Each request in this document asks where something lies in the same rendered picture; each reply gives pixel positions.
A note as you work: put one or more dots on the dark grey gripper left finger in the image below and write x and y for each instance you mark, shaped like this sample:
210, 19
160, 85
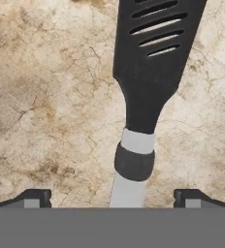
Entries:
37, 197

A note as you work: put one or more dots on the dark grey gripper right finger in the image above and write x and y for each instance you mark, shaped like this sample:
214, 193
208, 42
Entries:
188, 197

